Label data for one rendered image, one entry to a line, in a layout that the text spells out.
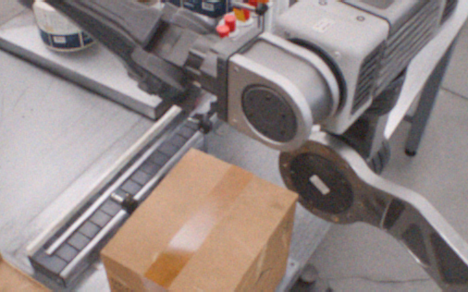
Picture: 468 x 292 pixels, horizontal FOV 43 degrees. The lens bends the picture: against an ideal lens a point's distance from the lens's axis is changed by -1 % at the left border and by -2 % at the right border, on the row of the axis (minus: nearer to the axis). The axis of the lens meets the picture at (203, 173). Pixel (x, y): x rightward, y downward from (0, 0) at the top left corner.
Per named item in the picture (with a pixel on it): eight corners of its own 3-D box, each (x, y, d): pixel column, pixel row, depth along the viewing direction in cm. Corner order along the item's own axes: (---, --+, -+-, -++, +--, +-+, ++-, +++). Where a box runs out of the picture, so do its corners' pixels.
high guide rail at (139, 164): (292, 12, 184) (293, 7, 183) (296, 13, 183) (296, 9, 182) (46, 255, 125) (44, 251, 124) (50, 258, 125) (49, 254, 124)
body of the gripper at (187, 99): (170, 75, 154) (158, 67, 147) (203, 89, 150) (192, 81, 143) (160, 98, 154) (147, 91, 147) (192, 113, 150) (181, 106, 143)
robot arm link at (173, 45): (190, 71, 85) (210, 40, 85) (138, 44, 89) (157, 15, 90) (212, 95, 93) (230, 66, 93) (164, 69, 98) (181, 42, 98)
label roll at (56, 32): (78, 57, 181) (69, 17, 171) (28, 41, 188) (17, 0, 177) (116, 24, 193) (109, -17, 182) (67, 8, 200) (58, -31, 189)
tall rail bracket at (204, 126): (190, 148, 162) (189, 102, 150) (214, 159, 159) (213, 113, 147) (184, 155, 160) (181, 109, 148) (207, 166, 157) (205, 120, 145)
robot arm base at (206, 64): (225, 125, 87) (225, 58, 78) (182, 102, 90) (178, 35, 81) (260, 95, 91) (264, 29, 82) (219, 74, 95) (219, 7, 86)
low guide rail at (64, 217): (270, 18, 191) (271, 13, 189) (274, 20, 190) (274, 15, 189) (28, 253, 132) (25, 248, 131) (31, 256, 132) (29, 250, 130)
